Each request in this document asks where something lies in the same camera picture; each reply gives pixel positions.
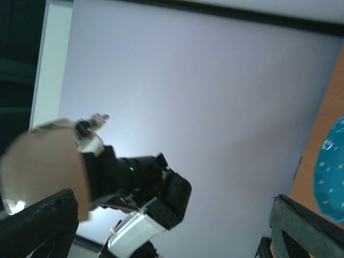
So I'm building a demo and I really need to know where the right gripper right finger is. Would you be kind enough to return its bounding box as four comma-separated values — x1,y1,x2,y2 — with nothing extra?
269,195,343,257

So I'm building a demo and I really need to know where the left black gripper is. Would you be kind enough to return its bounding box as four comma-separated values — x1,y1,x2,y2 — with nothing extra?
82,145,125,207

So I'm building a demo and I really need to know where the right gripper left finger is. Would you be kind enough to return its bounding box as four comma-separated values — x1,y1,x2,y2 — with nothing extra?
1,189,79,258

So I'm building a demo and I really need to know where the teal polka dot plate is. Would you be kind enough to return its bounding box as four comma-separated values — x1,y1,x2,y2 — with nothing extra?
313,117,343,224

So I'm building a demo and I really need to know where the white ceramic bowl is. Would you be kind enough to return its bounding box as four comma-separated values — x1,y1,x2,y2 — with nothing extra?
1,118,91,222

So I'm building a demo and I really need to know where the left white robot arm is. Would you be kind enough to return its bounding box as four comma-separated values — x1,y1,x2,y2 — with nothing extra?
82,145,192,257

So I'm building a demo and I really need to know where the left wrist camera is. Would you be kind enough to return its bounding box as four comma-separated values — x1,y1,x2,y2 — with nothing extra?
74,113,109,156

